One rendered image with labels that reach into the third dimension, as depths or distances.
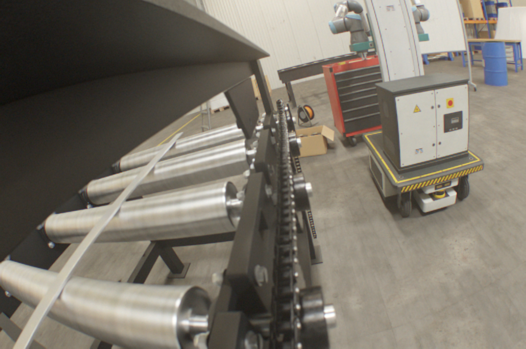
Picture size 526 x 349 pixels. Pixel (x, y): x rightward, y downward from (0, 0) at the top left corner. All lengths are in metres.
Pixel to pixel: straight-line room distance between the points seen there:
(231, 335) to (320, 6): 10.84
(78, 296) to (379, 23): 1.91
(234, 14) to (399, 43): 9.45
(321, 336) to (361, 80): 2.48
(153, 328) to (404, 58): 1.88
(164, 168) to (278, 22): 9.97
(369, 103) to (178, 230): 2.39
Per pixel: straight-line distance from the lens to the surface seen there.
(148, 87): 0.21
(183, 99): 0.27
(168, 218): 0.56
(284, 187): 0.39
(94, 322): 0.42
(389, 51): 1.81
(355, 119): 2.63
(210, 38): 0.18
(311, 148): 2.74
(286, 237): 0.28
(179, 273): 1.80
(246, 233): 0.31
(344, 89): 2.55
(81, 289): 0.46
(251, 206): 0.36
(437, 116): 1.54
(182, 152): 1.14
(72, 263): 0.55
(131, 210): 0.64
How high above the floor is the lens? 1.13
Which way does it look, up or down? 20 degrees down
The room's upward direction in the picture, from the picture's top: 17 degrees counter-clockwise
